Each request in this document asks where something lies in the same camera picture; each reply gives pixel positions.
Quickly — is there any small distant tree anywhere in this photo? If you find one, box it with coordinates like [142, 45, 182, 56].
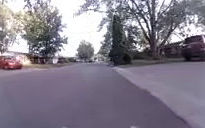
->
[75, 39, 95, 61]

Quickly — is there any dark round bush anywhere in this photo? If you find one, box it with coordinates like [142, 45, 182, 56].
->
[119, 52, 134, 65]

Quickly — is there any dark conifer tree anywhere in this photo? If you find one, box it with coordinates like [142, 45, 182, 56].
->
[108, 13, 129, 66]

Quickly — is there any grey asphalt road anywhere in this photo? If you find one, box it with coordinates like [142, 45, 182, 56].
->
[0, 62, 191, 128]

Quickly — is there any grass strip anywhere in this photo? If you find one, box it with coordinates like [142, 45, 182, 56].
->
[118, 57, 188, 68]
[21, 62, 74, 70]

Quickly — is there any large bare-branched tree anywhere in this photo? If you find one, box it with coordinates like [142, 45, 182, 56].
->
[76, 0, 205, 59]

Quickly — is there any row of low houses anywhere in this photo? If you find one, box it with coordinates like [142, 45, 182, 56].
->
[3, 50, 68, 65]

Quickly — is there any leafy green tree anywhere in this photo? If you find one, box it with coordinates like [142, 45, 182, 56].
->
[0, 0, 23, 54]
[21, 0, 69, 58]

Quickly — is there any dark red building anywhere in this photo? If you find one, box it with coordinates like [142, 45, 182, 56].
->
[159, 40, 185, 58]

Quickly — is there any pale concrete driveway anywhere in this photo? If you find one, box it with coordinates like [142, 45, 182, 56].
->
[111, 60, 205, 128]

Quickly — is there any red car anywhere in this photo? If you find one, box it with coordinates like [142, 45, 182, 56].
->
[0, 54, 24, 70]

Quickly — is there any dark suv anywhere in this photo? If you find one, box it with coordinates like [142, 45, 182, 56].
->
[181, 34, 205, 62]

